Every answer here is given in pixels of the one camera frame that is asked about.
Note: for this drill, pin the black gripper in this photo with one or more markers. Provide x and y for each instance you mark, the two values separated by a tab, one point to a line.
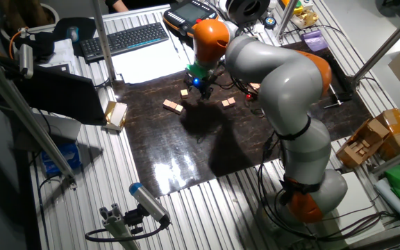
197	83

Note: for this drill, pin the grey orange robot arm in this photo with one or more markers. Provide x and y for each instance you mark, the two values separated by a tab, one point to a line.
283	80

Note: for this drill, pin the person forearm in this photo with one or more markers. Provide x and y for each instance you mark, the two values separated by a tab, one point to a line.
120	6

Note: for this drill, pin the white paper stack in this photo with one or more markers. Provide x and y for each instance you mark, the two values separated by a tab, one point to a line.
59	53

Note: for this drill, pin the green gripper mounting flange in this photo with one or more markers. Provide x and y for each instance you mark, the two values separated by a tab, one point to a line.
197	70

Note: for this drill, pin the white paper sheet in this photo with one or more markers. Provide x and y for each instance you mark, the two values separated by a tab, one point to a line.
148	62

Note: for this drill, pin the dark marble pattern mat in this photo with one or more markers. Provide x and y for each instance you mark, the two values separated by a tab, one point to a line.
172	156

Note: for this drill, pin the black orange teach pendant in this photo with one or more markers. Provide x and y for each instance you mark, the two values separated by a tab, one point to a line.
189	14

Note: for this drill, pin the wooden block beside mat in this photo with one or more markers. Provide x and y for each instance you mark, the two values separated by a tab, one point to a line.
116	114

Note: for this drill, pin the black filament spool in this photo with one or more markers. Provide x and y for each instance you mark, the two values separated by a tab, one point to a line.
248	10

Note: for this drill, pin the black computer keyboard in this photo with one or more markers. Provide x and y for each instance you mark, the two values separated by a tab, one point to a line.
125	40

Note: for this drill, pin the black round tape measure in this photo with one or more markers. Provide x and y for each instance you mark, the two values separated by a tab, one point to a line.
270	22

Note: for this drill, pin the purple plastic bag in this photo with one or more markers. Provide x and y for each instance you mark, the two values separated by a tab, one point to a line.
314	40

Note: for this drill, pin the black mouse pad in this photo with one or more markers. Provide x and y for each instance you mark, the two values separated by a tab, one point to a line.
85	26

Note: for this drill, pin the black laptop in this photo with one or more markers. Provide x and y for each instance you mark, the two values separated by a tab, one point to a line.
61	93

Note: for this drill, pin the grey computer mouse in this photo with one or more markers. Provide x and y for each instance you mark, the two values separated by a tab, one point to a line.
72	33

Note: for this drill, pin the blue tissue pack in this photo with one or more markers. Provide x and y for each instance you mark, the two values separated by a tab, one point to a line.
61	159

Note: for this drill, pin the aluminium profile stand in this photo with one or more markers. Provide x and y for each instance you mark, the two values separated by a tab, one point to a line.
116	225

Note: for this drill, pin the white round bucket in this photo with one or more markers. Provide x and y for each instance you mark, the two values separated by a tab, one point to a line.
50	10

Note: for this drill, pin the black fabric bag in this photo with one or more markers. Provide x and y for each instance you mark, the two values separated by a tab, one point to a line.
37	43

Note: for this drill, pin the taped cardboard box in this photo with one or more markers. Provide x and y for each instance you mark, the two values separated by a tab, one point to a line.
399	132

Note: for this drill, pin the white rolled sheet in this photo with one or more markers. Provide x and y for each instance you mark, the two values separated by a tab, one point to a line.
392	199

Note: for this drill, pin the aluminium frame post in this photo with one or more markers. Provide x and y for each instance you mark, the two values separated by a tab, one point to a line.
102	38
287	17

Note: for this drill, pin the silver camera with blue cap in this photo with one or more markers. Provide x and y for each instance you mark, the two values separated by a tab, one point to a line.
149	201

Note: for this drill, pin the silver depth camera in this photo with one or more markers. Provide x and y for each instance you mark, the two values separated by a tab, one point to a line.
25	60

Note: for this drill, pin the aluminium frame bar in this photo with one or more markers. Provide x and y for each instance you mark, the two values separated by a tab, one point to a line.
23	114
398	158
387	45

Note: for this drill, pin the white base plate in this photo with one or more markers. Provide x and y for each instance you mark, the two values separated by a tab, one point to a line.
356	208

